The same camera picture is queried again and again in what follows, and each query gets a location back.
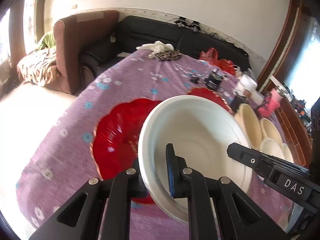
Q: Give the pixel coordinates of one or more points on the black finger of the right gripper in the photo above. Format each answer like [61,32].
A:
[259,162]

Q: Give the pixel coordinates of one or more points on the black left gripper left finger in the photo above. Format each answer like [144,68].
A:
[100,209]

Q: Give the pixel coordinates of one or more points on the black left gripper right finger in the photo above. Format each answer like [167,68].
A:
[217,209]

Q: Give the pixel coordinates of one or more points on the large cream plastic bowl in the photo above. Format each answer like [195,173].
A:
[250,125]

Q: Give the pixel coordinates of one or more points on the white foam bowl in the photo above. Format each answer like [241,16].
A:
[200,131]

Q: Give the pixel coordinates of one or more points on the red gold-rimmed scalloped plate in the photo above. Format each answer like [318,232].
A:
[212,96]

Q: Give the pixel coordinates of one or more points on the small cream plastic bowl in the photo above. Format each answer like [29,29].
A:
[271,147]

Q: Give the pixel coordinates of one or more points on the wooden side cabinet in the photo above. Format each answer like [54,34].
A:
[291,128]

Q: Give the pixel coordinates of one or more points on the pink box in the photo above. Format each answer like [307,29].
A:
[270,103]

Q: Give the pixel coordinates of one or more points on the purple floral tablecloth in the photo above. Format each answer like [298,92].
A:
[63,162]

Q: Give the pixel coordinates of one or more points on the white plastic jar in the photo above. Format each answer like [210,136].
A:
[245,86]

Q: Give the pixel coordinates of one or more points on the black motor with fan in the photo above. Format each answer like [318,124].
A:
[213,80]

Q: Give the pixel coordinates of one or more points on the small black adapter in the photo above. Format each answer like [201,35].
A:
[195,79]

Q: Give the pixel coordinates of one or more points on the red plastic bag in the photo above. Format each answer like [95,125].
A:
[212,57]

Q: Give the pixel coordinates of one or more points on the leopard print cloth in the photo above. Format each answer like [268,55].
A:
[169,55]

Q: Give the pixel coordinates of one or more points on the black leather sofa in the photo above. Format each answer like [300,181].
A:
[111,39]

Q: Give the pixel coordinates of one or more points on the patterned brown blanket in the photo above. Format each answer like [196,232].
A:
[39,67]

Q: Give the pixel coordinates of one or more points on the white gloves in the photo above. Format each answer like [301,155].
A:
[156,47]

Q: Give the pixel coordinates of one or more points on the green cushion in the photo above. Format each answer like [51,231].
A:
[47,41]

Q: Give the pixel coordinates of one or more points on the maroon armchair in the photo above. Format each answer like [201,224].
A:
[71,34]

